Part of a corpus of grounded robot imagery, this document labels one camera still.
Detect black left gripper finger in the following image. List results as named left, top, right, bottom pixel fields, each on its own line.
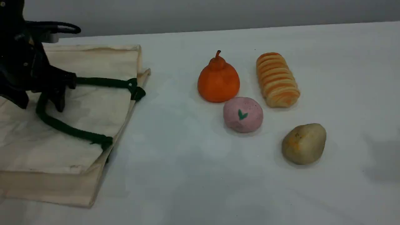
left=30, top=66, right=78, bottom=113
left=0, top=88, right=29, bottom=110

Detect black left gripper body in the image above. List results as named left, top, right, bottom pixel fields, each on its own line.
left=0, top=19, right=52, bottom=94

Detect white canvas handbag green handles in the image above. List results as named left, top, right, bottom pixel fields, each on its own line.
left=0, top=44, right=151, bottom=208

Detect orange pear-shaped toy fruit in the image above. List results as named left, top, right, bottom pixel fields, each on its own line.
left=197, top=50, right=241, bottom=103

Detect pink round bun green leaf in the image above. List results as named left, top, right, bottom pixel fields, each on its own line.
left=223, top=97, right=264, bottom=134

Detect striped orange bread roll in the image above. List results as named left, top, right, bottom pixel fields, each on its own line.
left=256, top=52, right=301, bottom=109

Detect yellow-brown toy mango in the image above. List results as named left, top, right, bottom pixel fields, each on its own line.
left=281, top=123, right=327, bottom=166

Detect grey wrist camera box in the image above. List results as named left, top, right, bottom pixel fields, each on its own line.
left=40, top=31, right=60, bottom=44

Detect black looped cable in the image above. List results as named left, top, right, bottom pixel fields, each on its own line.
left=25, top=21, right=82, bottom=34

